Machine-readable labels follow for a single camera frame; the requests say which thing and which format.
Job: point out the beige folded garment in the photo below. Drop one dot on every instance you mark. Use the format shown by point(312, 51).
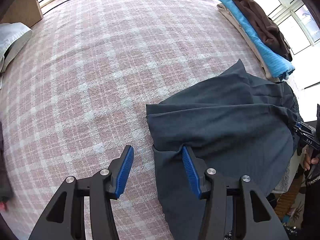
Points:
point(251, 45)

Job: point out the pink plaid table cloth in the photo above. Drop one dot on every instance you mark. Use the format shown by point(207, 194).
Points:
point(76, 95)

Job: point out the white lace cloth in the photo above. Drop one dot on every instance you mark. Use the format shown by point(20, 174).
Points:
point(289, 175)

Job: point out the brown folded garment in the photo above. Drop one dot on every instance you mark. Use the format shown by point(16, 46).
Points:
point(267, 30)

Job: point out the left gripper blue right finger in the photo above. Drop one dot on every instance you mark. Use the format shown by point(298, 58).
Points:
point(196, 173)

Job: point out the blue folded garment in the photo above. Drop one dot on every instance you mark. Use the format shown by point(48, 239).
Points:
point(277, 65)

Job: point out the white denim garment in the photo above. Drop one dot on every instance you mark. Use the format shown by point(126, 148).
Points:
point(14, 36)

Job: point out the dark slate track pants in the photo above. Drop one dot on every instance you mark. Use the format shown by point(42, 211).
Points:
point(236, 122)

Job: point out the person's right hand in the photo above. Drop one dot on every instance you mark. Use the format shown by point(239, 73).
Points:
point(308, 161)

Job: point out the pink garment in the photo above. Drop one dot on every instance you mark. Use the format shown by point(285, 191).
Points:
point(3, 206)

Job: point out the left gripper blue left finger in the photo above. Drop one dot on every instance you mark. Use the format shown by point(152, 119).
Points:
point(120, 169)

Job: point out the black tweed-trim sweater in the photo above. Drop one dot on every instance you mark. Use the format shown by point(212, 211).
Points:
point(310, 223)

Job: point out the large light wood board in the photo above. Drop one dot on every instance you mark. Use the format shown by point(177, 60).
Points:
point(27, 12)

